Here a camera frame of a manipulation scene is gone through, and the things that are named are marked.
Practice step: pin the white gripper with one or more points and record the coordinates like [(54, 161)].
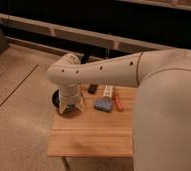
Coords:
[(70, 95)]

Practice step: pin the orange red pepper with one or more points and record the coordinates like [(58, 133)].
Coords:
[(119, 103)]

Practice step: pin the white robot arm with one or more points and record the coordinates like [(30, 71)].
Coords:
[(162, 104)]

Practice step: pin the dark ceramic bowl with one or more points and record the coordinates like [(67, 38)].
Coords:
[(55, 99)]

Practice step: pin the wooden table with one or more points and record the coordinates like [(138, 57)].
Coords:
[(94, 133)]

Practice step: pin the black rectangular block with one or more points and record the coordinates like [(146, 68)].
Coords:
[(92, 89)]

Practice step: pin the blue sponge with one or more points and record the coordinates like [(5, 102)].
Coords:
[(103, 104)]

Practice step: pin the white tube with label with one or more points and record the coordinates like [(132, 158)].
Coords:
[(108, 91)]

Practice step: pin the metal table leg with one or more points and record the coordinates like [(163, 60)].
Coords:
[(65, 163)]

